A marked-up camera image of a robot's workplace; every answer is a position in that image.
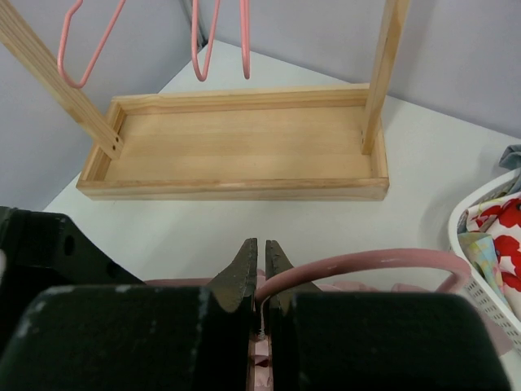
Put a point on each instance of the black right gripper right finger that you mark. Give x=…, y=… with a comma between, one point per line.
x=376, y=340

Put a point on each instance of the red floral white garment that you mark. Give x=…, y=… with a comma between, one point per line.
x=500, y=218

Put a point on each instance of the pastel patterned cloth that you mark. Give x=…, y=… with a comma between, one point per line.
x=479, y=247

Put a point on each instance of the wooden clothes rack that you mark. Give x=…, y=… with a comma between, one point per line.
x=296, y=143

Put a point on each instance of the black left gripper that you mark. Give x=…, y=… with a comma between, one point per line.
x=47, y=249

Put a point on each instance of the pink pleated skirt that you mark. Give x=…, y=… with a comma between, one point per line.
x=263, y=378

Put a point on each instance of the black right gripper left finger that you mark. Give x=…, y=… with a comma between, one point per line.
x=138, y=337

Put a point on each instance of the white laundry basket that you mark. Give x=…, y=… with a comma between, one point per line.
x=503, y=308

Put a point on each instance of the blue denim garment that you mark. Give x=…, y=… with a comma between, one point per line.
x=511, y=157

